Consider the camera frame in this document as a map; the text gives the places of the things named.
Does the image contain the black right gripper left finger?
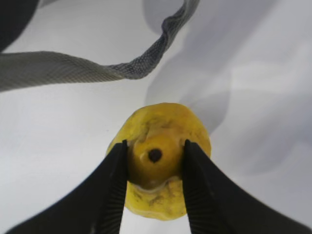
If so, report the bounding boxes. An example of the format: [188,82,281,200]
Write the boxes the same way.
[7,140,128,234]

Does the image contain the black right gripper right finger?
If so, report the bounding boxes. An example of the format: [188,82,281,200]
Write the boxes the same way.
[182,140,310,234]

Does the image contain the yellow pear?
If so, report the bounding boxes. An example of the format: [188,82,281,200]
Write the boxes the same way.
[108,102,212,221]

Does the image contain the navy insulated lunch bag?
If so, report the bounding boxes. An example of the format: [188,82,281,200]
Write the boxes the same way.
[0,0,200,93]

